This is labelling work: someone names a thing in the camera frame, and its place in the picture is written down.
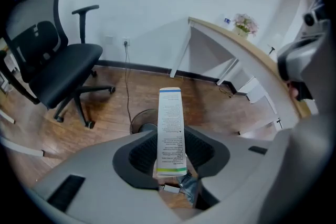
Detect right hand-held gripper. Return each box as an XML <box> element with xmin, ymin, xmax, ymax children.
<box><xmin>277</xmin><ymin>7</ymin><xmax>331</xmax><ymax>102</ymax></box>

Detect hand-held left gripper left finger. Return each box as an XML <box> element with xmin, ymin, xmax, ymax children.
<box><xmin>33</xmin><ymin>130</ymin><xmax>184</xmax><ymax>221</ymax></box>

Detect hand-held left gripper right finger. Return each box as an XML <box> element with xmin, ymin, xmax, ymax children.
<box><xmin>184</xmin><ymin>125</ymin><xmax>274</xmax><ymax>216</ymax></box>

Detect long white printed box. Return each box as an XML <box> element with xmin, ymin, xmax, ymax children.
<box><xmin>156</xmin><ymin>87</ymin><xmax>188</xmax><ymax>178</ymax></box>

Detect person's right hand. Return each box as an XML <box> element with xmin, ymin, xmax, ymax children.
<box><xmin>288</xmin><ymin>83</ymin><xmax>300</xmax><ymax>100</ymax></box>

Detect person's blue jeans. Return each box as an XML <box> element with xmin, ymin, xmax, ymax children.
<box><xmin>176</xmin><ymin>173</ymin><xmax>199</xmax><ymax>205</ymax></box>

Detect pink flowers in white pot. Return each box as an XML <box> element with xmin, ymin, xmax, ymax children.
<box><xmin>232</xmin><ymin>13</ymin><xmax>259</xmax><ymax>40</ymax></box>

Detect small white-legged desk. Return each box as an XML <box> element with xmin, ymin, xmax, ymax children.
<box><xmin>0</xmin><ymin>107</ymin><xmax>45</xmax><ymax>158</ymax></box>

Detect black office chair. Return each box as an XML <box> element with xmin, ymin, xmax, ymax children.
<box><xmin>0</xmin><ymin>0</ymin><xmax>116</xmax><ymax>129</ymax></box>

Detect white table frame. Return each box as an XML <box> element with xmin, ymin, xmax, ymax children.
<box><xmin>170</xmin><ymin>20</ymin><xmax>284</xmax><ymax>137</ymax></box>

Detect black power cable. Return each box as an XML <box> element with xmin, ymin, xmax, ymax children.
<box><xmin>123</xmin><ymin>43</ymin><xmax>134</xmax><ymax>135</ymax></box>

